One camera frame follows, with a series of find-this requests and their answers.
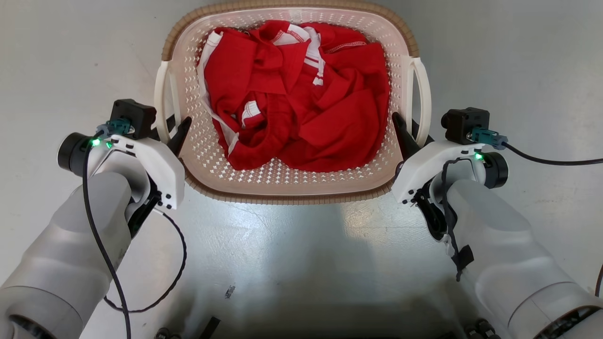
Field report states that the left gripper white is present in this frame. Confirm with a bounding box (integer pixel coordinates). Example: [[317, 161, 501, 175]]
[[57, 116, 193, 237]]

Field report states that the left gripper thin twisted cable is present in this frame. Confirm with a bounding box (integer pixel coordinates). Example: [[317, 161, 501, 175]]
[[103, 209, 188, 314]]

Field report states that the white perforated laundry basket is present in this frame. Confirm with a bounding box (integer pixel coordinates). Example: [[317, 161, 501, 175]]
[[154, 0, 432, 205]]

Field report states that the left camera thick black cable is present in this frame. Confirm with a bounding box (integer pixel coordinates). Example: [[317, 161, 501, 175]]
[[82, 119, 133, 339]]

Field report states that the gripper thin twisted cable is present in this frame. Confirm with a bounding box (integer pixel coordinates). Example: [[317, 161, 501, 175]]
[[440, 158, 475, 283], [103, 209, 188, 314]]

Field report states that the right camera thick black cable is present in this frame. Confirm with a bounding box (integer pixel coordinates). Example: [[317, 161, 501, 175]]
[[471, 128, 603, 167]]

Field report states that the camera thick black cable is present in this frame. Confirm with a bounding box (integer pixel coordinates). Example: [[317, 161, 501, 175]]
[[82, 119, 133, 339], [471, 128, 603, 167]]

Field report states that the red garment with white trim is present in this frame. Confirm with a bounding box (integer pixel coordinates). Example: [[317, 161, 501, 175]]
[[198, 20, 391, 173]]

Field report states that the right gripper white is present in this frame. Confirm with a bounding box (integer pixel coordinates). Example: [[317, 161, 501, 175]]
[[391, 112, 510, 242]]

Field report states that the right gripper thin twisted cable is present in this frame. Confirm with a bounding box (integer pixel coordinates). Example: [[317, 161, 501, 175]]
[[440, 158, 475, 283]]

